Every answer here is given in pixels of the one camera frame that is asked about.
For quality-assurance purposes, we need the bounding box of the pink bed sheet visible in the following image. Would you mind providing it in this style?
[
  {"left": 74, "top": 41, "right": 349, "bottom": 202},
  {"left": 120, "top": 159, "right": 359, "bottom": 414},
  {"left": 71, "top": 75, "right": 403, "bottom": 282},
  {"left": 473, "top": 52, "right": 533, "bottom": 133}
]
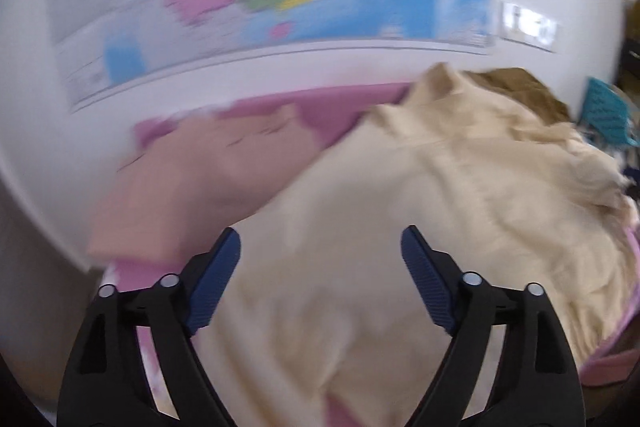
[{"left": 102, "top": 82, "right": 640, "bottom": 427}]

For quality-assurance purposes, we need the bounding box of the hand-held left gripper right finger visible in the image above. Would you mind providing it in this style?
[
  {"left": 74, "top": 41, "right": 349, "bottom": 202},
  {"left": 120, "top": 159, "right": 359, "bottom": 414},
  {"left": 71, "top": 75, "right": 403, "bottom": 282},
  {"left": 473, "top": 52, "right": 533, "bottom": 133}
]
[{"left": 401, "top": 225, "right": 586, "bottom": 427}]

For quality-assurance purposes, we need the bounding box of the olive brown jacket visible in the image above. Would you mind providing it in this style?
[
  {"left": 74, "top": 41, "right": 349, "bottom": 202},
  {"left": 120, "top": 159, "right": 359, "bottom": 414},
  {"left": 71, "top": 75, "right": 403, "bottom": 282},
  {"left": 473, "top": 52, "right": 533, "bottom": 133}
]
[{"left": 472, "top": 68, "right": 576, "bottom": 128}]

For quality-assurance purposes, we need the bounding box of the cream garment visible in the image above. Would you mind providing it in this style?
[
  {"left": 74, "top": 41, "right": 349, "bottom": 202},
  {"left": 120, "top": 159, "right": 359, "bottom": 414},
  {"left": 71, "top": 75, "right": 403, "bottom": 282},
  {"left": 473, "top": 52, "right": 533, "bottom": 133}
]
[{"left": 192, "top": 63, "right": 640, "bottom": 427}]

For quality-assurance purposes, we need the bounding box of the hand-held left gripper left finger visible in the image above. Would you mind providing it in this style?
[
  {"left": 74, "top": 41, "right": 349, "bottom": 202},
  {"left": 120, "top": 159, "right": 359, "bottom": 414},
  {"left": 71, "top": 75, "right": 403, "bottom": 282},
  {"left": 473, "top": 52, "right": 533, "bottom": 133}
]
[{"left": 56, "top": 227, "right": 242, "bottom": 427}]

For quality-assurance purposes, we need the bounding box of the teal plastic object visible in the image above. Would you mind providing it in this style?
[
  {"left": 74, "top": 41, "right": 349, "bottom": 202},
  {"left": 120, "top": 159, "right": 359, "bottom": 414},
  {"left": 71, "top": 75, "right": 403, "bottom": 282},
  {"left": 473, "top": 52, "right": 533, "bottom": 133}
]
[{"left": 580, "top": 77, "right": 639, "bottom": 148}]

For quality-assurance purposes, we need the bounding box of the folded peach garment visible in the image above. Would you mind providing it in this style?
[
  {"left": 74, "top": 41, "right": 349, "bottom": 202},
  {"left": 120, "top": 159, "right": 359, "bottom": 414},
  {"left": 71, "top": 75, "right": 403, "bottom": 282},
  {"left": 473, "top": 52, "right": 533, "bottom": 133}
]
[{"left": 87, "top": 104, "right": 321, "bottom": 265}]

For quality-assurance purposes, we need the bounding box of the white wall socket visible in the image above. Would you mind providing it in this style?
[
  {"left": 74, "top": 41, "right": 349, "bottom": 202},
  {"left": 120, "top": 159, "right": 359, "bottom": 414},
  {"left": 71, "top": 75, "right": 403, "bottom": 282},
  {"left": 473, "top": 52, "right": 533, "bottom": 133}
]
[
  {"left": 500, "top": 1, "right": 532, "bottom": 45},
  {"left": 530, "top": 9, "right": 559, "bottom": 54}
]

